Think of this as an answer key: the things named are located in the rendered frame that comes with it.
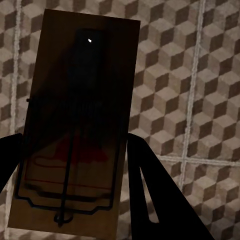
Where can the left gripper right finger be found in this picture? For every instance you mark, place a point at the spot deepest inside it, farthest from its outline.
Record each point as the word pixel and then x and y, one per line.
pixel 177 218

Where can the mousetrap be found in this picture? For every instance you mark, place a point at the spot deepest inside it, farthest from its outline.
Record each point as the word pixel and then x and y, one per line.
pixel 69 178

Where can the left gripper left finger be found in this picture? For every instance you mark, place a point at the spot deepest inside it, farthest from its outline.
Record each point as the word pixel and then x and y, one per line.
pixel 10 147

